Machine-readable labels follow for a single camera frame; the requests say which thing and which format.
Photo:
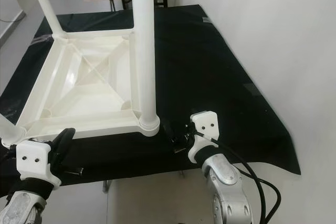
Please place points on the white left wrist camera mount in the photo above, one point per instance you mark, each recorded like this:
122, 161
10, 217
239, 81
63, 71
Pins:
34, 161

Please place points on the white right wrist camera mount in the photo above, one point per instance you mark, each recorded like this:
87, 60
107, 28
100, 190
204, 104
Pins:
205, 124

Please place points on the small grey tape piece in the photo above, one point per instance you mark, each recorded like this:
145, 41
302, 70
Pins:
206, 19

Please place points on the dark grey tape patch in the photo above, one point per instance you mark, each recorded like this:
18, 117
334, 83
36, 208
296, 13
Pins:
253, 89

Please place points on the clear tape strip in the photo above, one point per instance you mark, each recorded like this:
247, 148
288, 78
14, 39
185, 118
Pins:
43, 39

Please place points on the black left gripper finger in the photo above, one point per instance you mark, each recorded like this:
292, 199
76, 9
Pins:
69, 137
58, 141

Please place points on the black tablecloth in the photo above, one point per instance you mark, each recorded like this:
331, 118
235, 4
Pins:
215, 77

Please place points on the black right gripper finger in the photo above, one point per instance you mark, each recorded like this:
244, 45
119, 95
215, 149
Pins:
168, 128

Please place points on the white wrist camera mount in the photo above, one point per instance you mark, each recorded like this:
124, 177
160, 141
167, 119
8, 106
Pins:
205, 124
34, 161

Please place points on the white plastic table top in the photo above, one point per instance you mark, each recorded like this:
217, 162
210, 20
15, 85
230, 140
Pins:
84, 82

